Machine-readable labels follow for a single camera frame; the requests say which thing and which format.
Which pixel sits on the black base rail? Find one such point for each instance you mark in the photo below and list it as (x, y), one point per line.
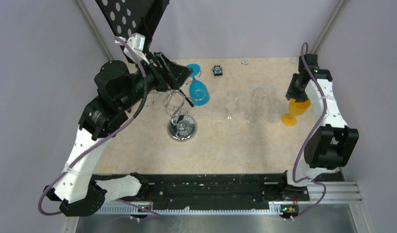
(216, 191)

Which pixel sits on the clear patterned short glass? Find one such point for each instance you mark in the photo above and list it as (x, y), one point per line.
(275, 110)

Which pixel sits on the clear wine glass front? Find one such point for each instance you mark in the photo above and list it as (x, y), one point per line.
(256, 107)

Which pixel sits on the black perforated music stand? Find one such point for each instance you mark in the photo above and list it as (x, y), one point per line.
(126, 17)

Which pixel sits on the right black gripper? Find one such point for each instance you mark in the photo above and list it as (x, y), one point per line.
(291, 93)

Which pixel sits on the small black blue toy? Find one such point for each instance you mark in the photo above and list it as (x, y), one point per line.
(217, 71)

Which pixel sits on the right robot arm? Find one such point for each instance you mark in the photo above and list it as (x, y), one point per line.
(331, 141)

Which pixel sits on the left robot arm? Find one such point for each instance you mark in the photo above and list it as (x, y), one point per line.
(121, 97)

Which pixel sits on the yellow wine glass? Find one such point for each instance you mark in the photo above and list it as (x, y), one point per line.
(295, 109)

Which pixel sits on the clear smooth wine glass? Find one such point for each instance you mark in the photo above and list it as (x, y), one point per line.
(232, 104)

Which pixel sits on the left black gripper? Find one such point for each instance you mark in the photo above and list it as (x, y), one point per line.
(164, 74)

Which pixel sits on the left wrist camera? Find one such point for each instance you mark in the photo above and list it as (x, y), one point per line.
(133, 47)

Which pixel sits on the chrome wine glass rack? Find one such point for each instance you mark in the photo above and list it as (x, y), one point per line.
(181, 127)

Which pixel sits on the blue wine glass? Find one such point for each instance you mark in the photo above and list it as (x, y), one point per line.
(199, 94)

